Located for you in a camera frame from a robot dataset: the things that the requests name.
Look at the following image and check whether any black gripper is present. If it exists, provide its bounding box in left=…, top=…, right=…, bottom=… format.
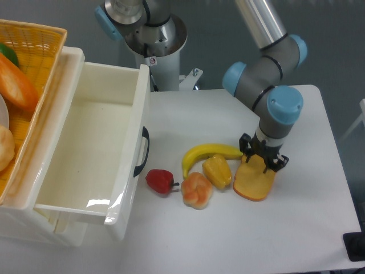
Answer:
left=239, top=133, right=289, bottom=174

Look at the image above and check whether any toy bread slice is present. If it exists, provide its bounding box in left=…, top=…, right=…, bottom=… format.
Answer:
left=233, top=155, right=276, bottom=202

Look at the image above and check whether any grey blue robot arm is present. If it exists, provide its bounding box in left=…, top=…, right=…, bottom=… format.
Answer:
left=95, top=1, right=307, bottom=172

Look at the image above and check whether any toy knotted bread roll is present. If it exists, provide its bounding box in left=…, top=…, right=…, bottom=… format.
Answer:
left=181, top=172, right=213, bottom=210

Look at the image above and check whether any yellow toy banana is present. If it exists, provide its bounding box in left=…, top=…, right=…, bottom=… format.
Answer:
left=181, top=143, right=243, bottom=179

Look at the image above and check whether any yellow toy bell pepper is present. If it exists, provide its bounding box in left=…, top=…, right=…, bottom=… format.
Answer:
left=202, top=154, right=232, bottom=190

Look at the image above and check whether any red toy bell pepper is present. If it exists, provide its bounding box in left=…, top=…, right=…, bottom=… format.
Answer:
left=145, top=169, right=180, bottom=195

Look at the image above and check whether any white furniture at right edge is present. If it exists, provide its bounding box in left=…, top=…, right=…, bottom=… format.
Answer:
left=340, top=99, right=365, bottom=141

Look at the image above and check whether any black device at edge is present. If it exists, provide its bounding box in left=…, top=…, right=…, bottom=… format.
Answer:
left=343, top=232, right=364, bottom=262

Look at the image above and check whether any white plastic drawer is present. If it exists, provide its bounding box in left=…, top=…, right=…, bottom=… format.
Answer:
left=35, top=62, right=150, bottom=241

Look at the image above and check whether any yellow wicker basket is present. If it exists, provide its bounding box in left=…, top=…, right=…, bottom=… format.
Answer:
left=1, top=19, right=67, bottom=203

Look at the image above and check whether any white drawer cabinet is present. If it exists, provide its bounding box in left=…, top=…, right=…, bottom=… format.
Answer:
left=1, top=46, right=87, bottom=246

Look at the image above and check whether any round toy bun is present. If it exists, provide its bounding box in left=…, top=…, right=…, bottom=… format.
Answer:
left=0, top=125, right=15, bottom=171

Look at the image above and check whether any orange toy baguette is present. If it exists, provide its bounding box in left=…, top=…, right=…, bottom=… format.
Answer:
left=1, top=54, right=39, bottom=112

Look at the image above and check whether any green toy pepper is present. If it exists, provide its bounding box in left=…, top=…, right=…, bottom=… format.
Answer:
left=0, top=43, right=19, bottom=67

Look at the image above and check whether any black drawer handle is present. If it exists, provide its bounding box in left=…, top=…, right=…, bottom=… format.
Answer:
left=133, top=126, right=151, bottom=178

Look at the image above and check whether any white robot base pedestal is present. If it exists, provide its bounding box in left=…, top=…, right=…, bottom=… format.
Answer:
left=125, top=14, right=203, bottom=91

